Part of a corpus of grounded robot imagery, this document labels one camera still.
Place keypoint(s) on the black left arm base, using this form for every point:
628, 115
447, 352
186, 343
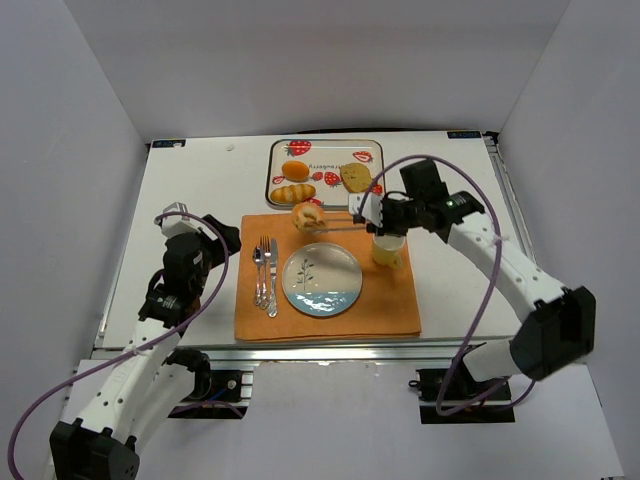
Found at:
217, 393

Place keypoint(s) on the stainless steel tongs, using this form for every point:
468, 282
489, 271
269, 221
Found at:
333, 225

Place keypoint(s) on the striped long bread roll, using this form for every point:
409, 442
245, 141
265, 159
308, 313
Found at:
292, 194

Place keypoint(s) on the blue label sticker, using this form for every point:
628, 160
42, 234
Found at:
168, 143
464, 134

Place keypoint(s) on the orange cloth placemat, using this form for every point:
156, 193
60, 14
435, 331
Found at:
387, 305

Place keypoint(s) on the silver fork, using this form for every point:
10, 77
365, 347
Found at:
265, 256

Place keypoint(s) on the aluminium frame rail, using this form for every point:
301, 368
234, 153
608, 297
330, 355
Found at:
436, 352

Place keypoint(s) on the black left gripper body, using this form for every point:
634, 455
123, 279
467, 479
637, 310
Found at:
215, 232

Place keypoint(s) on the blue label sticker right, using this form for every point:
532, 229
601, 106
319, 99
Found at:
464, 134

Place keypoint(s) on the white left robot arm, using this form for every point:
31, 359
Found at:
154, 374

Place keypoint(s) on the blue label sticker left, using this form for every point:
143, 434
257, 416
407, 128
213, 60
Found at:
168, 143

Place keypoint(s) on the silver table knife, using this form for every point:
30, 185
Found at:
272, 308

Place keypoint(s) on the sugared bagel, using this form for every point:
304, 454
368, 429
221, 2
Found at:
308, 217

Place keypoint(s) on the plate with leaf design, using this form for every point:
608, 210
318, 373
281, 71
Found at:
322, 280

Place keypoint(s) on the strawberry print serving tray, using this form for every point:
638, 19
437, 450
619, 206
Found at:
324, 158

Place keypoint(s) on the brown bread slice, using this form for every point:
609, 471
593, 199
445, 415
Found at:
355, 177

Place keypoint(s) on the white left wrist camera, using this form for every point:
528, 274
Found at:
174, 221

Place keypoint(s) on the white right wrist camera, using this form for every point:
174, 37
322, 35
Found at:
365, 209

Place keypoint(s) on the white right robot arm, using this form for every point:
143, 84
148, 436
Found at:
557, 322

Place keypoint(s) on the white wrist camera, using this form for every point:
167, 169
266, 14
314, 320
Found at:
174, 221
365, 209

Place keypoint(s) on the silver spoon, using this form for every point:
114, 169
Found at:
258, 260

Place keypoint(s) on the round orange bun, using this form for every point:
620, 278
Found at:
295, 171

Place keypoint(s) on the yellow mug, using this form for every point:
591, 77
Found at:
386, 251

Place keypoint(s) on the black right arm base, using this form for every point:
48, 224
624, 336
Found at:
495, 409

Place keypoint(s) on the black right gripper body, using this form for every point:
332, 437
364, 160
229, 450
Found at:
386, 220

